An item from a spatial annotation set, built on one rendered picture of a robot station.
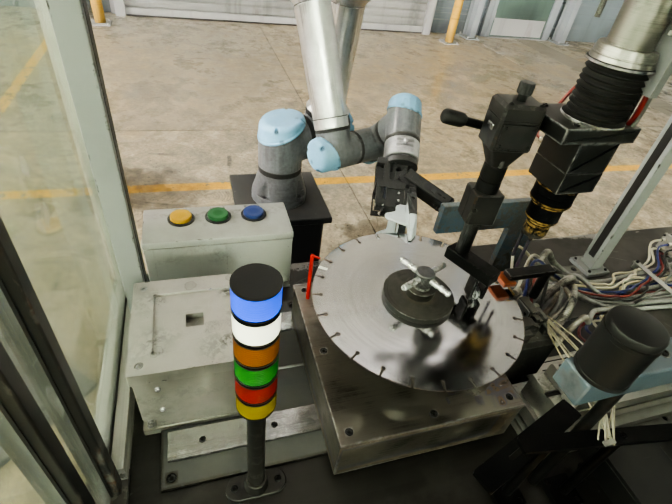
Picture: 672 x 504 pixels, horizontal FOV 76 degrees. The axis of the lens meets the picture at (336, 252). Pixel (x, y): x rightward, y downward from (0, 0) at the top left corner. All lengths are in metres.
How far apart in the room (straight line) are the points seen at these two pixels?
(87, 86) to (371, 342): 0.48
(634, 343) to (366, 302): 0.34
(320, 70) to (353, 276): 0.44
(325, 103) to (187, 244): 0.40
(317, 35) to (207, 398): 0.69
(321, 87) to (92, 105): 0.46
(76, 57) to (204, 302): 0.37
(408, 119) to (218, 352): 0.60
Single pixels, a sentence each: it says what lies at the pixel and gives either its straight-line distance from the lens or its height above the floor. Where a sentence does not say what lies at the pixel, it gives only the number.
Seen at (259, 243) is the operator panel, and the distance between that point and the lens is 0.86.
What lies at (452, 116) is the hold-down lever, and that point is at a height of 1.22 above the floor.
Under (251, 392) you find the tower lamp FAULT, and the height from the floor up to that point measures 1.02.
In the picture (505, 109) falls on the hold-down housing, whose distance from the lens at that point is 0.57.
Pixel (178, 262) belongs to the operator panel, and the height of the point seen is 0.85.
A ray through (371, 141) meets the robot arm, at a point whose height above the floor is 1.00.
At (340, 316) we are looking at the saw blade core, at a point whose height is 0.95.
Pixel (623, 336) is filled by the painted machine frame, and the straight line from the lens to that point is 0.51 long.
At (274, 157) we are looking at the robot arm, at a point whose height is 0.89.
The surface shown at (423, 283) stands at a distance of 0.65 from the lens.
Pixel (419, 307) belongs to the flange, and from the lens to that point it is 0.66.
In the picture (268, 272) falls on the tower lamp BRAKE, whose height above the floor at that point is 1.16.
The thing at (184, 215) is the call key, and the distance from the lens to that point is 0.89.
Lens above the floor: 1.42
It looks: 39 degrees down
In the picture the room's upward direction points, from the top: 9 degrees clockwise
